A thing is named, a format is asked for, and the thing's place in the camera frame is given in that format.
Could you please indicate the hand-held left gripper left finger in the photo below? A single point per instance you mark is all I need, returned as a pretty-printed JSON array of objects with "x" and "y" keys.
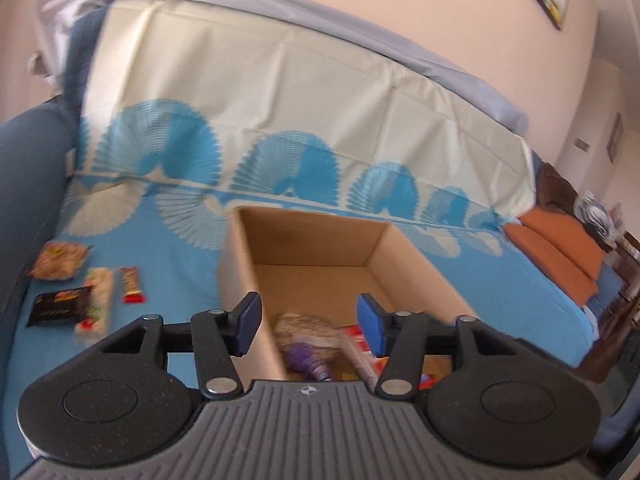
[{"x": 250, "y": 320}]

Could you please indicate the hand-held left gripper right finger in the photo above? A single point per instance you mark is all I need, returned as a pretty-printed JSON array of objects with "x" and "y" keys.
[{"x": 370, "y": 327}]

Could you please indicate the pink clear snack packet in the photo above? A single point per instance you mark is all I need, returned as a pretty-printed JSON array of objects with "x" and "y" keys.
[{"x": 362, "y": 366}]

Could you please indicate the brown and purple snack packet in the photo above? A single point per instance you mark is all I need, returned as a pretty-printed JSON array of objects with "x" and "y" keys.
[{"x": 305, "y": 330}]

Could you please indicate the cardboard box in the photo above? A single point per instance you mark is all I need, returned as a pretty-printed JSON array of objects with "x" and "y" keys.
[{"x": 310, "y": 240}]

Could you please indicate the red brown snack bar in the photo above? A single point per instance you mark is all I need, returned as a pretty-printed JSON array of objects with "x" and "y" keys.
[{"x": 132, "y": 285}]

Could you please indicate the long white green snack packet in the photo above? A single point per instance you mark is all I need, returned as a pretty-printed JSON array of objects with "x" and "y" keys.
[{"x": 97, "y": 300}]

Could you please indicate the orange cushion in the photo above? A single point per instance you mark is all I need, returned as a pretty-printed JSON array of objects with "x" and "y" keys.
[
  {"x": 540, "y": 257},
  {"x": 565, "y": 235}
]

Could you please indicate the black snack packet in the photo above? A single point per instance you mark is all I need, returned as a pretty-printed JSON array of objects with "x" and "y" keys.
[{"x": 57, "y": 305}]

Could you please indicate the brown cloth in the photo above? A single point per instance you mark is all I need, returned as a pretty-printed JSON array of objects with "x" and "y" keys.
[{"x": 557, "y": 187}]

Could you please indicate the blue fan-print sheet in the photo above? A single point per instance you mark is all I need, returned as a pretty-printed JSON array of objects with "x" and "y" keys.
[{"x": 250, "y": 85}]

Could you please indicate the white and blue bag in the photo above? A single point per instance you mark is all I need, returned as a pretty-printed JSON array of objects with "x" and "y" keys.
[{"x": 595, "y": 212}]

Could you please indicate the dark wooden side table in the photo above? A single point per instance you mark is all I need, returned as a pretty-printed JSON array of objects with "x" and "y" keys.
[{"x": 625, "y": 270}]

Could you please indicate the grey-blue sheet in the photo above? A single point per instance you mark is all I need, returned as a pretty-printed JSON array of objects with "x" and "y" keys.
[{"x": 300, "y": 15}]

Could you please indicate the wall switch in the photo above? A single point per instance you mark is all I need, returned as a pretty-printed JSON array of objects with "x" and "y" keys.
[{"x": 581, "y": 144}]

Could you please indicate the small wall frame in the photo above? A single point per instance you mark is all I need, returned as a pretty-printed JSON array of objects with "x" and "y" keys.
[{"x": 615, "y": 137}]

